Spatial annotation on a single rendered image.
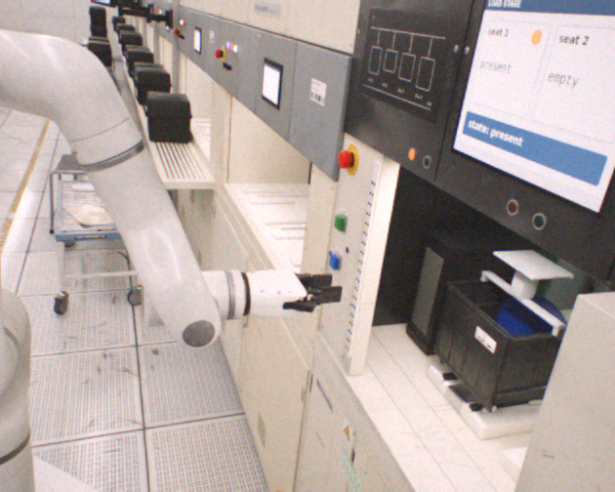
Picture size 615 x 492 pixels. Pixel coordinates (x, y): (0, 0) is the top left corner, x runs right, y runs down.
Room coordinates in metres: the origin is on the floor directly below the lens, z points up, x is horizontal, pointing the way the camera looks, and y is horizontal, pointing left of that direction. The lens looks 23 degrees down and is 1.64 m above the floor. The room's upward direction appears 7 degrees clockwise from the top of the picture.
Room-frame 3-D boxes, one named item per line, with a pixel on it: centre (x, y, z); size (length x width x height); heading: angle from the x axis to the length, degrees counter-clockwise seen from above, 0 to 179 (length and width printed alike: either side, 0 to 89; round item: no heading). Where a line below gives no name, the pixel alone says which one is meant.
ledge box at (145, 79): (4.55, 1.40, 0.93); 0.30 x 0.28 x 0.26; 24
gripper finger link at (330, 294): (0.84, -0.04, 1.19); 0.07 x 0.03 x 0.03; 112
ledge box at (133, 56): (5.90, 1.94, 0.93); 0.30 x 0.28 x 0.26; 22
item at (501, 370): (1.04, -0.45, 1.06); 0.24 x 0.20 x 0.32; 22
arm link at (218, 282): (0.78, 0.19, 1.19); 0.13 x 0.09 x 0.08; 112
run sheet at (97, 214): (2.85, 1.20, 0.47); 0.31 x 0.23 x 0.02; 43
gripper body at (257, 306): (0.83, 0.06, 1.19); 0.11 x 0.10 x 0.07; 112
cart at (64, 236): (3.02, 1.25, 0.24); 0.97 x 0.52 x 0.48; 24
